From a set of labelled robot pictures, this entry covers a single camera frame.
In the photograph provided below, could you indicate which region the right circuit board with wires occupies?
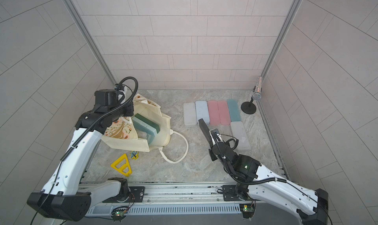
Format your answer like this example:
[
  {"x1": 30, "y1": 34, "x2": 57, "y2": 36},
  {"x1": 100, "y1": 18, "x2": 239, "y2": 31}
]
[{"x1": 239, "y1": 203, "x2": 256, "y2": 219}]

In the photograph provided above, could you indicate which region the dark green pencil case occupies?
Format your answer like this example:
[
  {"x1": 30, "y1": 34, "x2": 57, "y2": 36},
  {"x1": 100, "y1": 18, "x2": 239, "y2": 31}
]
[{"x1": 134, "y1": 113, "x2": 160, "y2": 134}]

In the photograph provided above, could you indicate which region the floral canvas tote bag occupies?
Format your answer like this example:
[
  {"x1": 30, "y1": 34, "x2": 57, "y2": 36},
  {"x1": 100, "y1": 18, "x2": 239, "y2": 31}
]
[{"x1": 101, "y1": 94, "x2": 189, "y2": 164}]

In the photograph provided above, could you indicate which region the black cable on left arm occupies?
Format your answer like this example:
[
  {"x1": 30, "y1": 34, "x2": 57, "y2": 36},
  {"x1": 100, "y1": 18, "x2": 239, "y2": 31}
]
[{"x1": 29, "y1": 76, "x2": 139, "y2": 225}]

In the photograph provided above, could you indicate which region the circuit board with wires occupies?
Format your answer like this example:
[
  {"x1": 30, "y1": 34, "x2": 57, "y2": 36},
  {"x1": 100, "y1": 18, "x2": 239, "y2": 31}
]
[
  {"x1": 111, "y1": 206, "x2": 129, "y2": 222},
  {"x1": 239, "y1": 203, "x2": 256, "y2": 219}
]

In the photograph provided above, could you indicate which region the dark grey pencil case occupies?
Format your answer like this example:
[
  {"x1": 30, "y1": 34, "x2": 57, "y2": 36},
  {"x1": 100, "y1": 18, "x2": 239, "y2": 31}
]
[{"x1": 198, "y1": 118, "x2": 214, "y2": 148}]

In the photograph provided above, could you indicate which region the yellow triangular plastic tool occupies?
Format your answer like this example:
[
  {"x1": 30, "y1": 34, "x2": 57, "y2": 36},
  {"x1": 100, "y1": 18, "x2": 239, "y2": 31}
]
[{"x1": 110, "y1": 154, "x2": 132, "y2": 177}]

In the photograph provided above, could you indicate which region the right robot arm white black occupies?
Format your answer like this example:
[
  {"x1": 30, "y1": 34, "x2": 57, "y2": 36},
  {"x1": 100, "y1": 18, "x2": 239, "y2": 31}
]
[{"x1": 206, "y1": 135, "x2": 333, "y2": 225}]

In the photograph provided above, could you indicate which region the glitter microphone on stand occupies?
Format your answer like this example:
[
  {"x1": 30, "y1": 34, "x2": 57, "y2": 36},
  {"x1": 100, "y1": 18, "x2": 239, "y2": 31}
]
[{"x1": 241, "y1": 77, "x2": 263, "y2": 114}]

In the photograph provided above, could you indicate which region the grey teal pencil case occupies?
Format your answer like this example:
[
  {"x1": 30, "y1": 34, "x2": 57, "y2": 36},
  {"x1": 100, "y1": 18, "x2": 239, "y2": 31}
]
[{"x1": 132, "y1": 117, "x2": 157, "y2": 144}]

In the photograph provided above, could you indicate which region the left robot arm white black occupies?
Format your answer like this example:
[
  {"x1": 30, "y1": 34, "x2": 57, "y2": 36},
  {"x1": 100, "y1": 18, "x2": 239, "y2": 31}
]
[{"x1": 27, "y1": 100, "x2": 133, "y2": 222}]

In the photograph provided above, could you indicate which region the white glossy tin pencil case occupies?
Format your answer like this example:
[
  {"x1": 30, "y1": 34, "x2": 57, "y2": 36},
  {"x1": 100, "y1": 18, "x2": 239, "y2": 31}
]
[{"x1": 183, "y1": 102, "x2": 197, "y2": 127}]

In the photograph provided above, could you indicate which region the small round yellow sticker toy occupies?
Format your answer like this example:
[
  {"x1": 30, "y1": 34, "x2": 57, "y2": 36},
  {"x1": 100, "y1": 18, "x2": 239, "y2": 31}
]
[{"x1": 130, "y1": 151, "x2": 139, "y2": 160}]

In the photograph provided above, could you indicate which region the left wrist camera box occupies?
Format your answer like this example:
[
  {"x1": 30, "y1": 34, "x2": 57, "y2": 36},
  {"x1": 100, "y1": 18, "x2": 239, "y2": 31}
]
[{"x1": 94, "y1": 89, "x2": 118, "y2": 106}]

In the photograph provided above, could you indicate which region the teal translucent pencil case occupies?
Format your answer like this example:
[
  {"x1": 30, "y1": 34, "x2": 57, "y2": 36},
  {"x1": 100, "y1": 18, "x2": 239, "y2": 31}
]
[{"x1": 227, "y1": 99, "x2": 242, "y2": 122}]

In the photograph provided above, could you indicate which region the pale mint pencil case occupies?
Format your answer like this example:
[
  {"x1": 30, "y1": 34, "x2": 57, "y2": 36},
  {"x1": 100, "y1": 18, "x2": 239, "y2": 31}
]
[{"x1": 195, "y1": 101, "x2": 210, "y2": 124}]

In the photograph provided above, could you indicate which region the aluminium mounting rail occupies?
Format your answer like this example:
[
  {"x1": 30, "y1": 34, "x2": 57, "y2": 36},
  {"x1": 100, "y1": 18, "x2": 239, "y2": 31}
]
[{"x1": 57, "y1": 182, "x2": 305, "y2": 206}]

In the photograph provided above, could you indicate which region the pink translucent pencil case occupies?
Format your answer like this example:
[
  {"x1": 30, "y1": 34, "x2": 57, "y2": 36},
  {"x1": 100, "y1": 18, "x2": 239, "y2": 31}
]
[{"x1": 218, "y1": 101, "x2": 231, "y2": 126}]

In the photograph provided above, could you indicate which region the left circuit board with wires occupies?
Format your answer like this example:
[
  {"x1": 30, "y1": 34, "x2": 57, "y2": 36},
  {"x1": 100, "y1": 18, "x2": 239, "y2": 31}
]
[{"x1": 111, "y1": 206, "x2": 129, "y2": 222}]

